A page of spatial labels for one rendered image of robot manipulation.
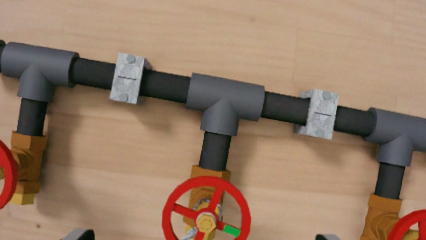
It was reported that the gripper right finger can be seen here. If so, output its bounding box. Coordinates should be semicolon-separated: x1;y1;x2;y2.
315;234;341;240

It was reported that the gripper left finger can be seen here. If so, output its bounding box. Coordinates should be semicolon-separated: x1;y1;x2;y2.
60;228;95;240

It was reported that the black pipe manifold with grey fittings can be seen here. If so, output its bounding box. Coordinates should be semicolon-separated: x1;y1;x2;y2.
0;39;426;240

